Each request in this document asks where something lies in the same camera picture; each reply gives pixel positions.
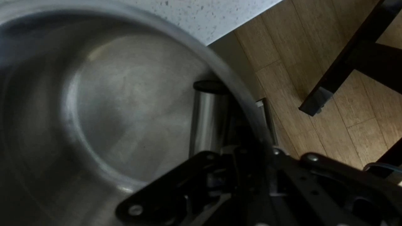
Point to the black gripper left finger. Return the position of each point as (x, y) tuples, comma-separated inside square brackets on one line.
[(180, 195)]

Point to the small steel cylinder in pot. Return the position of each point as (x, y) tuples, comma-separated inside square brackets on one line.
[(209, 117)]

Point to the silver saucepan with long handle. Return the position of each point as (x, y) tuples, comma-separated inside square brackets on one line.
[(96, 101)]

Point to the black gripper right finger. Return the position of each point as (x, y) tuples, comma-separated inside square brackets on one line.
[(319, 191)]

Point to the black chair leg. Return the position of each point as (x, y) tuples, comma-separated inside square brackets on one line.
[(362, 53)]

